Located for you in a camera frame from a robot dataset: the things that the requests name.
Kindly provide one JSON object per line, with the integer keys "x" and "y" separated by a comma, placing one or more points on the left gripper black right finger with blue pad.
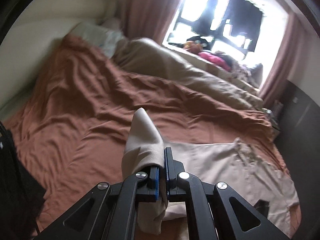
{"x": 216, "y": 211}

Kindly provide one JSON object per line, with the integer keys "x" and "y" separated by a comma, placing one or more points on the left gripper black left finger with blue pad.
{"x": 107, "y": 211}

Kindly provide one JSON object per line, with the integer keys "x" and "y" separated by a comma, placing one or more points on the beige jacket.
{"x": 235, "y": 163}

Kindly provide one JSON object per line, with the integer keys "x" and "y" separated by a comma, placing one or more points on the dark hanging clothes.
{"x": 223, "y": 19}

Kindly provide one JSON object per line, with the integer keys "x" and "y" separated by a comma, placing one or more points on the rust brown bed sheet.
{"x": 71, "y": 134}

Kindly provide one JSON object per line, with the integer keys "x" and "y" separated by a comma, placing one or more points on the white bedside table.
{"x": 273, "y": 115}

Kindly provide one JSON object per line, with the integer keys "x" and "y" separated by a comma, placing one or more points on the pink right curtain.
{"x": 286, "y": 61}

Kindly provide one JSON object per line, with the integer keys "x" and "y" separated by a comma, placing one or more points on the pink curtain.
{"x": 286, "y": 61}
{"x": 148, "y": 18}

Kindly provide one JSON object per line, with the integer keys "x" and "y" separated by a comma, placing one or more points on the grey cushion on sill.
{"x": 255, "y": 76}

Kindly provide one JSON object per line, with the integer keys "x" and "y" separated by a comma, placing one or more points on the pink plush toy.
{"x": 215, "y": 60}

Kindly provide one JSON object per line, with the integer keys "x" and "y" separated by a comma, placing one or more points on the tan duvet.
{"x": 145, "y": 56}

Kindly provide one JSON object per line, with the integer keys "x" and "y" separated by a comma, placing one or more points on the orange plush toy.
{"x": 193, "y": 47}

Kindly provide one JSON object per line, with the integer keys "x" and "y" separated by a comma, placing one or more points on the white pillow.
{"x": 101, "y": 37}

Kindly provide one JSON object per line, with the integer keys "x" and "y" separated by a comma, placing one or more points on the pink left curtain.
{"x": 148, "y": 18}

